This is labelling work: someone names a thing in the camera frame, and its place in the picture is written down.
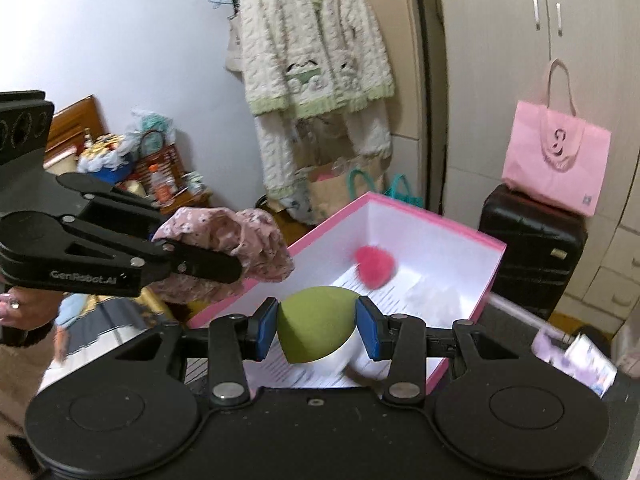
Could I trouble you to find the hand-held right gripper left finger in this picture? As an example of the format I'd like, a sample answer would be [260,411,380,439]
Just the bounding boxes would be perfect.
[112,297,279,408]

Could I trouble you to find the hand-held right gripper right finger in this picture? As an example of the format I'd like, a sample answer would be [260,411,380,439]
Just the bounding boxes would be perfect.
[355,295,521,405]

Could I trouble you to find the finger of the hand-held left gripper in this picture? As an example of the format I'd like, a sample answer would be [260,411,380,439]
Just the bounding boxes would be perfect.
[56,172,168,241]
[60,212,244,286]

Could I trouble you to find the pink floral cloth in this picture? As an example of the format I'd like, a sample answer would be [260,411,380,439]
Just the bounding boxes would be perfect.
[150,206,296,306]

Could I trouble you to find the green makeup sponge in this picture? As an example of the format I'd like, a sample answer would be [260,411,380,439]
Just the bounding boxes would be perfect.
[276,286,358,365]

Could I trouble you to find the pink pompom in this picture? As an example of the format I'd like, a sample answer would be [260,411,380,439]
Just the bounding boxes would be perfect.
[354,246,398,290]

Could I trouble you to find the pink cardboard box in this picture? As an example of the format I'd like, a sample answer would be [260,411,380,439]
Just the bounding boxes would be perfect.
[186,191,507,401]

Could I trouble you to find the person's left hand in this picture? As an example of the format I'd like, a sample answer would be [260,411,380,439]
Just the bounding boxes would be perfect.
[0,287,63,330]

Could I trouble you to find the blue white plastic bundle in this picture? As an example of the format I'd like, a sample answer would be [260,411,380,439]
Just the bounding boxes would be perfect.
[75,132,138,186]

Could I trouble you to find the orange drink bottle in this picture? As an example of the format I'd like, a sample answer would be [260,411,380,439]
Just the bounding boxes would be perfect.
[147,162,178,206]

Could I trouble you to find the printed paper sheet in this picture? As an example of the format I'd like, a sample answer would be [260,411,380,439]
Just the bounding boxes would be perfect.
[245,267,436,391]

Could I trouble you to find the wooden nightstand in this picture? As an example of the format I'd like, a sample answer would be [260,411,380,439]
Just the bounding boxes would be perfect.
[150,187,216,211]

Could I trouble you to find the wooden bed headboard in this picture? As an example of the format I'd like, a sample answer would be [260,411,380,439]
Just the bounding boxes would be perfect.
[44,94,108,171]

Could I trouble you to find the yellow grey bedding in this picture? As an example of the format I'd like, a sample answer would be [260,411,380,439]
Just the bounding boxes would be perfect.
[37,285,176,391]

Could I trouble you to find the small white green box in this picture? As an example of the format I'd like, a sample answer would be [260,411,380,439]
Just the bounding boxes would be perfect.
[180,171,207,196]

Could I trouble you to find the white teal plastic bag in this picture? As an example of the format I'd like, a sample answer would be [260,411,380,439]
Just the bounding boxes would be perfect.
[127,106,176,136]

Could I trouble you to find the cream fluffy pajama pants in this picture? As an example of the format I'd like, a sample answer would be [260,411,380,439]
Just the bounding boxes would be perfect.
[254,100,393,221]

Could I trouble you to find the brown paper bag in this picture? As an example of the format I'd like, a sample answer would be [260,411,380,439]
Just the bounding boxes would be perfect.
[300,157,391,221]

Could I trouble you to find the teal gift bag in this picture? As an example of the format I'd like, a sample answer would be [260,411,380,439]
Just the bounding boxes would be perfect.
[384,174,426,208]

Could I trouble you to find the black suitcase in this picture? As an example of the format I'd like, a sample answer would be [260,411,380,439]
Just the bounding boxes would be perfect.
[477,183,588,321]

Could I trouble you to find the white tissue packet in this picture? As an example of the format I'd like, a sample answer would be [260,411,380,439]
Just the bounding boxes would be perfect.
[570,335,618,398]

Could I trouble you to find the cream fluffy cardigan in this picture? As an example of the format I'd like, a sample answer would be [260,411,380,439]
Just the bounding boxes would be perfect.
[235,0,396,116]

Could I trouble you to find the pink tote bag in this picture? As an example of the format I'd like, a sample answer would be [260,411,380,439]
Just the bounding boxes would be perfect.
[501,57,612,217]

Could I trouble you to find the dark bubble wrap mat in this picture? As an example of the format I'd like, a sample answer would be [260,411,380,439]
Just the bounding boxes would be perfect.
[425,305,640,461]

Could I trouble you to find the beige wardrobe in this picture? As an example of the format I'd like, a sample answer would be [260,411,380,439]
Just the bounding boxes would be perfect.
[410,0,640,321]

